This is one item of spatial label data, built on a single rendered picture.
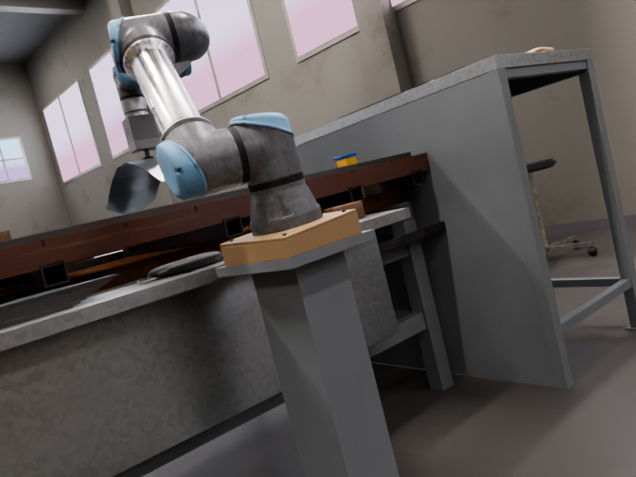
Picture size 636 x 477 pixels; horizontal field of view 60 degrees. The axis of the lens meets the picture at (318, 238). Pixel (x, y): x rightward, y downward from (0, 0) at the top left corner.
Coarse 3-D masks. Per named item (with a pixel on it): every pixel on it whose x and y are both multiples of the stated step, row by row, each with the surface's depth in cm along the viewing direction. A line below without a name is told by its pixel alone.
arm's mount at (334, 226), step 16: (304, 224) 108; (320, 224) 104; (336, 224) 107; (352, 224) 110; (240, 240) 109; (256, 240) 104; (272, 240) 101; (288, 240) 99; (304, 240) 101; (320, 240) 104; (336, 240) 107; (224, 256) 112; (240, 256) 108; (256, 256) 105; (272, 256) 102; (288, 256) 98
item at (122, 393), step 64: (128, 320) 123; (192, 320) 132; (256, 320) 143; (384, 320) 169; (0, 384) 107; (64, 384) 114; (128, 384) 122; (192, 384) 131; (256, 384) 141; (0, 448) 106; (64, 448) 113; (128, 448) 121
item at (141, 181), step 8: (136, 176) 186; (144, 176) 188; (152, 176) 191; (112, 184) 183; (120, 184) 185; (128, 184) 187; (136, 184) 190; (144, 184) 192; (152, 184) 195; (112, 192) 187
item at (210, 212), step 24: (360, 168) 174; (384, 168) 180; (408, 168) 187; (312, 192) 162; (336, 192) 167; (168, 216) 135; (192, 216) 139; (216, 216) 143; (240, 216) 147; (48, 240) 118; (72, 240) 121; (96, 240) 124; (120, 240) 127; (144, 240) 131; (0, 264) 113; (24, 264) 115
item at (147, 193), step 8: (120, 192) 189; (128, 192) 192; (136, 192) 194; (144, 192) 196; (152, 192) 199; (112, 200) 190; (120, 200) 193; (128, 200) 195; (136, 200) 198; (144, 200) 200
